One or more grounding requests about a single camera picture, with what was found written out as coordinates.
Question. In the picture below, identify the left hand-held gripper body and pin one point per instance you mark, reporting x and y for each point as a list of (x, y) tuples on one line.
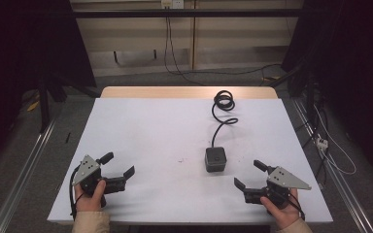
[(87, 168)]

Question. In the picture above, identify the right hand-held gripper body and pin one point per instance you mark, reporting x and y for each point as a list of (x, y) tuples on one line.
[(283, 179)]

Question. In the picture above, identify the black cube charger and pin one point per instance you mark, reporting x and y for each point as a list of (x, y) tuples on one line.
[(215, 159)]

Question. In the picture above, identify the person's left hand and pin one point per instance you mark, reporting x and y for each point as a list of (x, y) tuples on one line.
[(89, 203)]

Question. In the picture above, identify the person's right hand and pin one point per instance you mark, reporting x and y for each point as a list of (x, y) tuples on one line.
[(286, 215)]

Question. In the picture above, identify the white table cover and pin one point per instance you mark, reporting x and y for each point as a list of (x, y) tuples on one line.
[(162, 139)]

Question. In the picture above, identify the white power strip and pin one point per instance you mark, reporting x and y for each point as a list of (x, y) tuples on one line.
[(322, 143)]

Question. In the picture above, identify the black metal stand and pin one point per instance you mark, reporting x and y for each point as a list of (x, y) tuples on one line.
[(45, 100)]

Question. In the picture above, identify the yellow floor tape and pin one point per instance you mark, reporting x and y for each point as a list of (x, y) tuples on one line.
[(33, 106)]

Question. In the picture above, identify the black curtain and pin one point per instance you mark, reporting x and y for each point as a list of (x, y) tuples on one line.
[(26, 48), (353, 64)]

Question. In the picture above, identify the black horizontal bar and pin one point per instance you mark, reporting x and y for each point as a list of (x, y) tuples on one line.
[(187, 13)]

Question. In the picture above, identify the metal floor rail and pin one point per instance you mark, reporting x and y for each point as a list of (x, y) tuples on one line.
[(340, 181), (22, 176)]

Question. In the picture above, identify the white wall socket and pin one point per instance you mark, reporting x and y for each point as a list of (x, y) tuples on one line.
[(172, 3)]

